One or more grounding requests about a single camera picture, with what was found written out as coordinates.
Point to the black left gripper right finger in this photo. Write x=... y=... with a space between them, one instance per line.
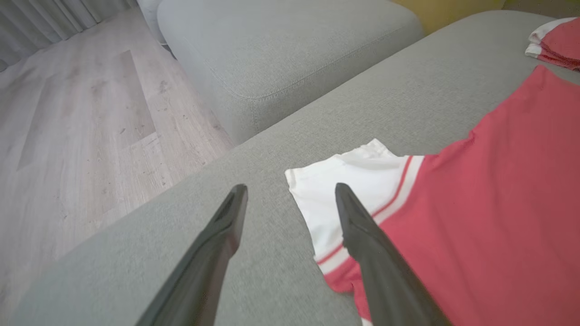
x=385 y=276

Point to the large grey sofa seat cushion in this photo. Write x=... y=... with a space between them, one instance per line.
x=281 y=149

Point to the red jersey with white stripes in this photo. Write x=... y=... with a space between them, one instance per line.
x=489 y=213

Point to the grey sofa ottoman section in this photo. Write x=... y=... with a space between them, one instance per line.
x=281 y=50

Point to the red shorts with white waistband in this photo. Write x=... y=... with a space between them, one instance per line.
x=559 y=43

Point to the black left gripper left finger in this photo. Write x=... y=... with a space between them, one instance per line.
x=204 y=271

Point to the grey pleated curtain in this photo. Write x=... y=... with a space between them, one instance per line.
x=45 y=22

